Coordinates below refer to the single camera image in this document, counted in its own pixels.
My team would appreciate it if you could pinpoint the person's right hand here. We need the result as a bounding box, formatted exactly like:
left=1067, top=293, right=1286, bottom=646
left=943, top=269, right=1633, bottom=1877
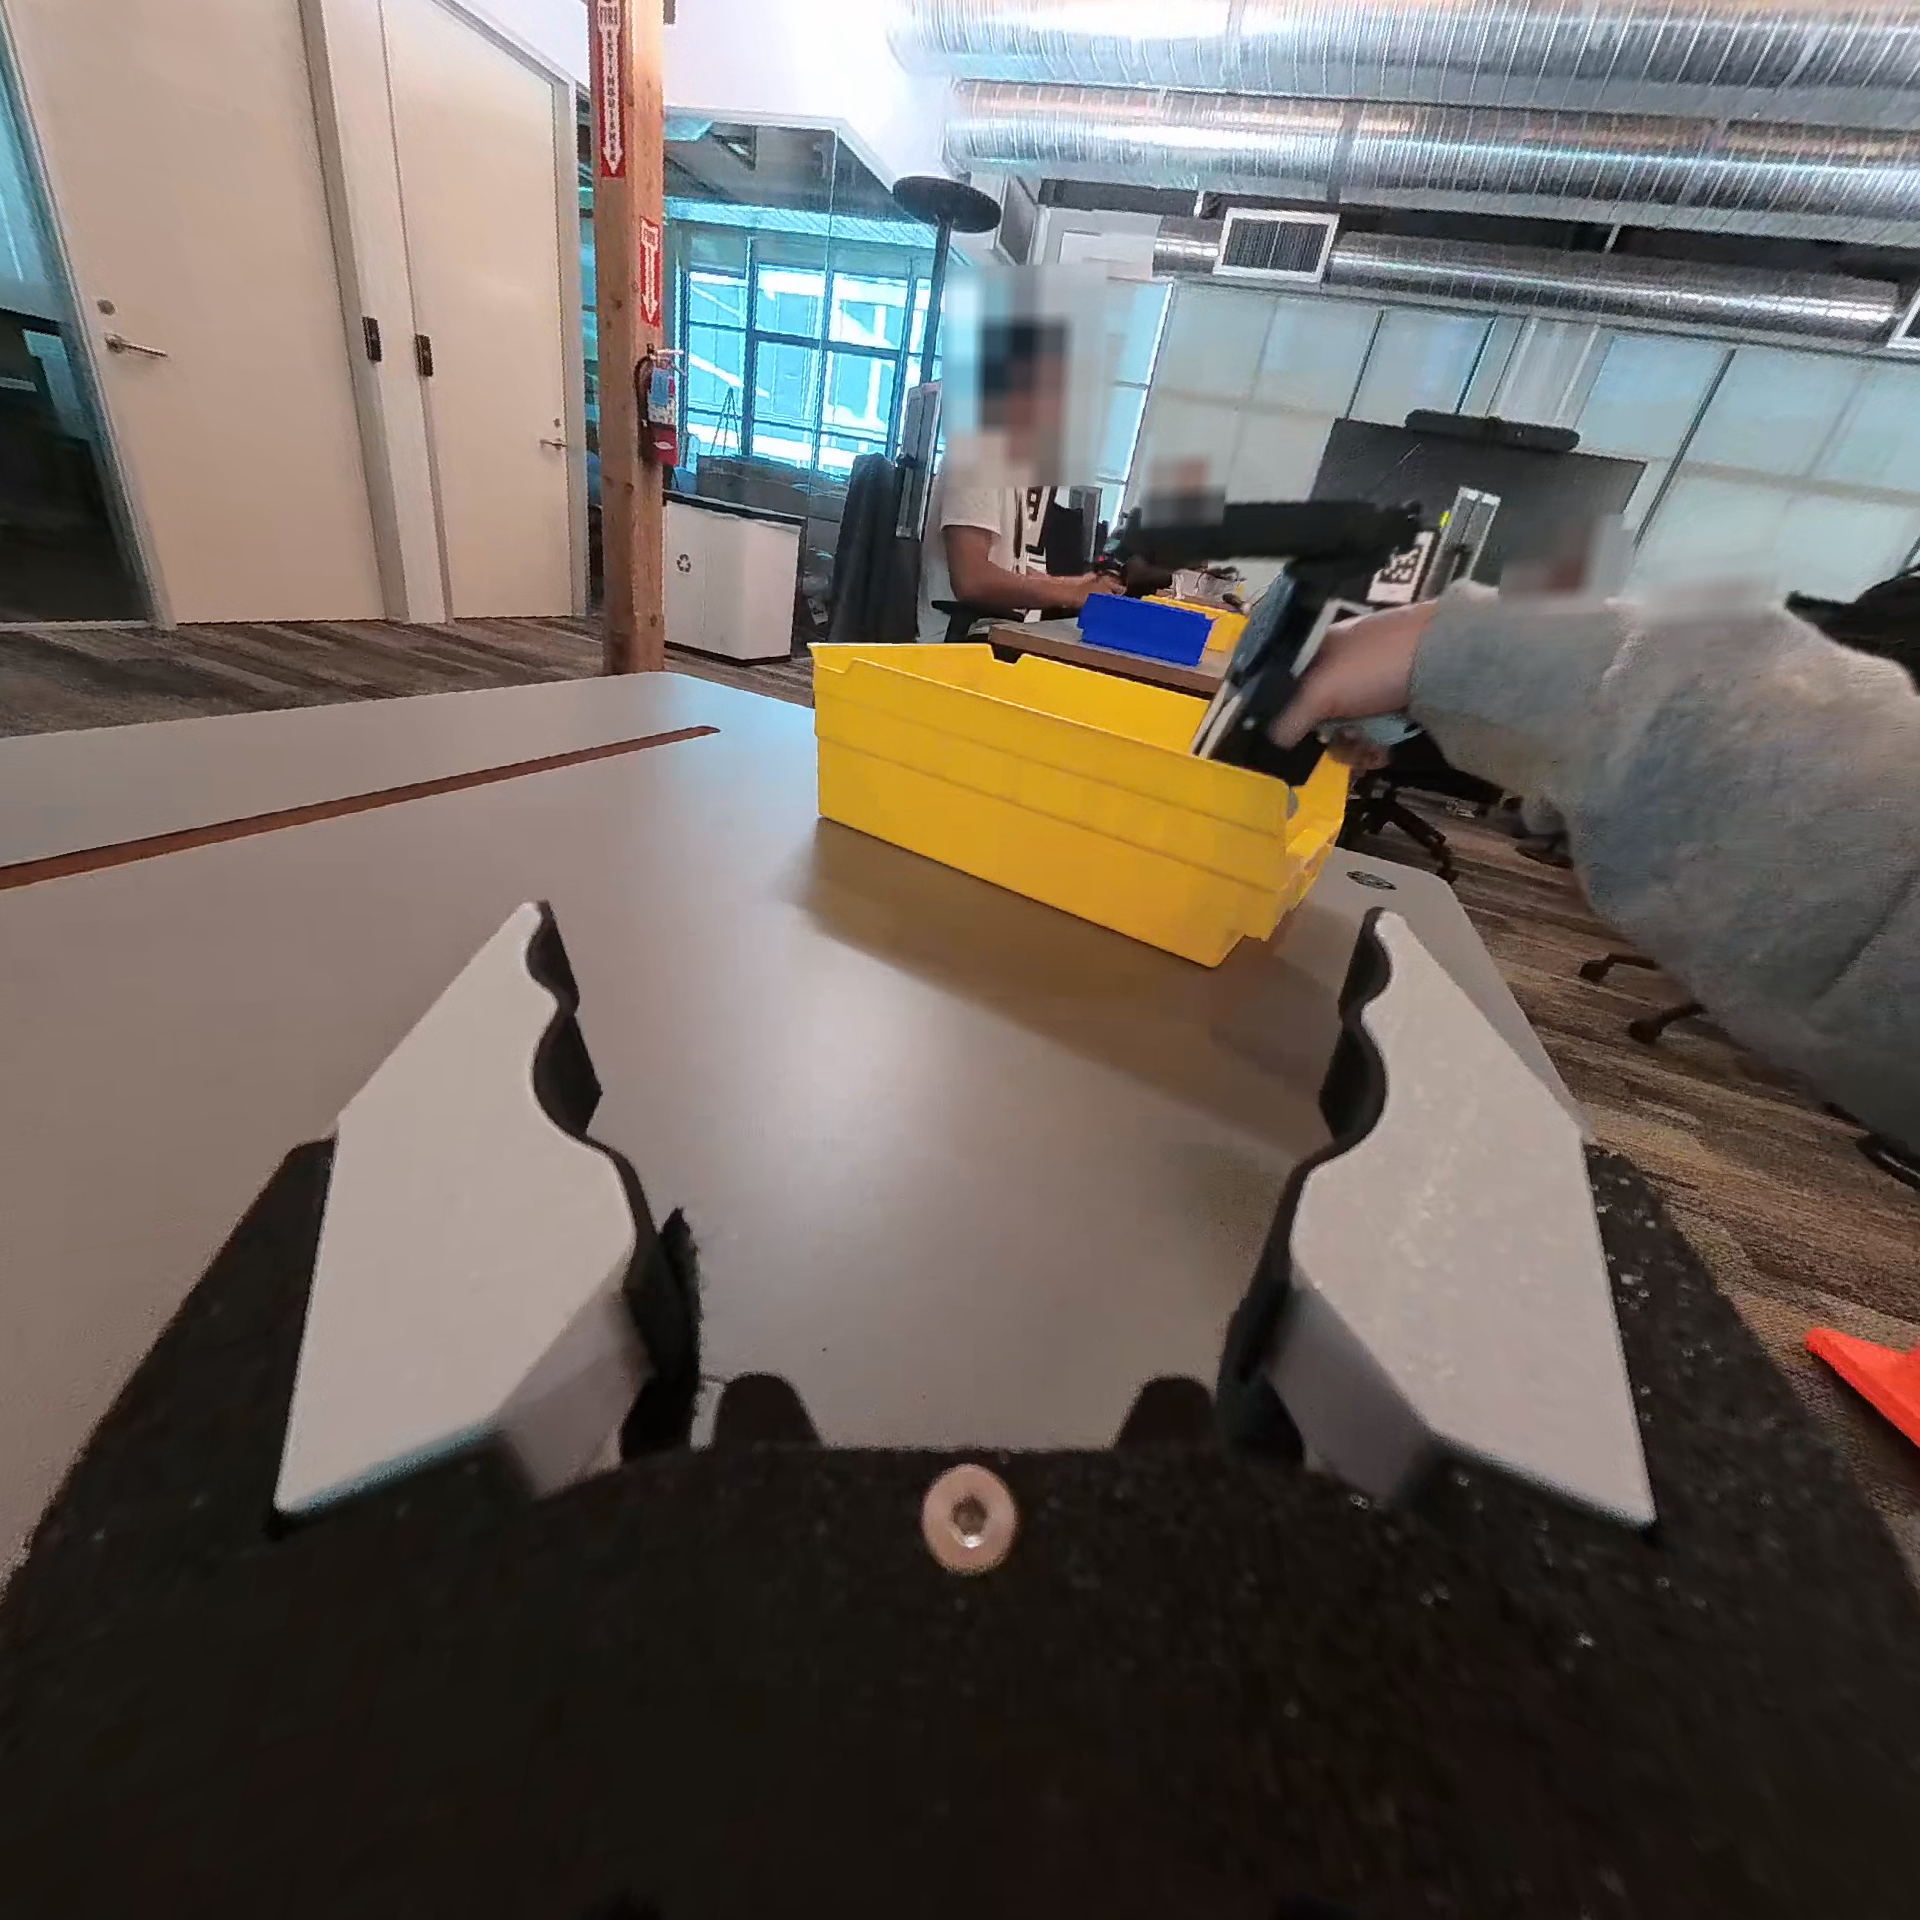
left=1270, top=594, right=1440, bottom=750

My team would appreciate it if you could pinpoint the person's right forearm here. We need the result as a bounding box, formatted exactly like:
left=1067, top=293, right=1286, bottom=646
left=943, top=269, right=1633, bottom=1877
left=1408, top=588, right=1920, bottom=1149

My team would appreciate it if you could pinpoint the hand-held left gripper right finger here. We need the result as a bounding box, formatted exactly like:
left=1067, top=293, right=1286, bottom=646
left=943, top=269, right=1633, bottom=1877
left=1257, top=904, right=1661, bottom=1526

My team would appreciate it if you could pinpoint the silver ceiling duct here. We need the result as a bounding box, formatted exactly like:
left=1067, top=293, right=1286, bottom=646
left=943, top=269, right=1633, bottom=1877
left=1152, top=221, right=1906, bottom=345
left=943, top=77, right=1920, bottom=193
left=893, top=0, right=1920, bottom=85

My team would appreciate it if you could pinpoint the black floor lamp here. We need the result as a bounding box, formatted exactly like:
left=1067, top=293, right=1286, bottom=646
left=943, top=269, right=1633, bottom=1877
left=893, top=173, right=1001, bottom=465

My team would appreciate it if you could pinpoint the orange object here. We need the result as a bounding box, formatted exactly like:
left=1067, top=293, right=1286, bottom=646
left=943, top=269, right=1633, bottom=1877
left=1805, top=1327, right=1920, bottom=1448

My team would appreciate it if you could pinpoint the black jacket on chair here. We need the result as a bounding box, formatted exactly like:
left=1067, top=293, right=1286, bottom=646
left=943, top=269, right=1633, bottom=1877
left=827, top=449, right=923, bottom=646

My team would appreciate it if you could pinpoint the black office chair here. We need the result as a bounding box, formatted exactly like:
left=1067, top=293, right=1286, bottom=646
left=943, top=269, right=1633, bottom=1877
left=1334, top=736, right=1471, bottom=885

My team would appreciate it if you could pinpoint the blue plastic bin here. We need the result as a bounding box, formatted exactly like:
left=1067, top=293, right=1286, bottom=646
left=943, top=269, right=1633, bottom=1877
left=1075, top=592, right=1215, bottom=671

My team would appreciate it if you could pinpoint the grey computer monitor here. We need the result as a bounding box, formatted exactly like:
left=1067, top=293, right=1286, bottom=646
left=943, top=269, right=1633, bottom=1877
left=897, top=378, right=952, bottom=542

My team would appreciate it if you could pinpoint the white door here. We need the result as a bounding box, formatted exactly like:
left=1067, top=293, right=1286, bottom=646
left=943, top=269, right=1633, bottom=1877
left=382, top=0, right=590, bottom=618
left=8, top=0, right=386, bottom=628

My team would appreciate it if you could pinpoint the large yellow plastic bin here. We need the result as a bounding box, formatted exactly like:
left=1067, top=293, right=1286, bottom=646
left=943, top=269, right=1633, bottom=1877
left=809, top=641, right=1353, bottom=968

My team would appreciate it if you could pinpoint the white recycling bin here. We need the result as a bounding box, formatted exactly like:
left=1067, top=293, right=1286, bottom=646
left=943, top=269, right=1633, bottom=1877
left=662, top=492, right=808, bottom=665

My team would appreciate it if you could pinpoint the wooden desk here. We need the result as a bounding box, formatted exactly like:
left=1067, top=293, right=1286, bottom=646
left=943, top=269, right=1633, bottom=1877
left=989, top=613, right=1234, bottom=696

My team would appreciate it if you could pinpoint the white air vent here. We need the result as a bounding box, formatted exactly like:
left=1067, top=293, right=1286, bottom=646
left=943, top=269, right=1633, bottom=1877
left=1213, top=209, right=1339, bottom=282

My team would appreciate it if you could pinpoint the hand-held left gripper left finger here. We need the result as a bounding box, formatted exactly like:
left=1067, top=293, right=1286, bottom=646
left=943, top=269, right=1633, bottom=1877
left=273, top=901, right=665, bottom=1518

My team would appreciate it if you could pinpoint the large black monitor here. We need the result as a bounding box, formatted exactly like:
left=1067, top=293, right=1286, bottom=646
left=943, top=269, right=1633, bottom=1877
left=1313, top=415, right=1649, bottom=606

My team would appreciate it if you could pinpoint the wooden post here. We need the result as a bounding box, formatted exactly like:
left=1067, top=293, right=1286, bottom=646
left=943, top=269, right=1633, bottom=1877
left=586, top=0, right=672, bottom=676

